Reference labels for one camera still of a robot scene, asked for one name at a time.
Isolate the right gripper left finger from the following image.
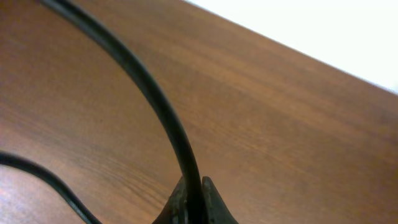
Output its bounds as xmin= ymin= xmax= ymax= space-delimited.
xmin=152 ymin=177 xmax=188 ymax=224

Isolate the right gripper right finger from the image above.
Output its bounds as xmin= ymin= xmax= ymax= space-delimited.
xmin=202 ymin=176 xmax=238 ymax=224

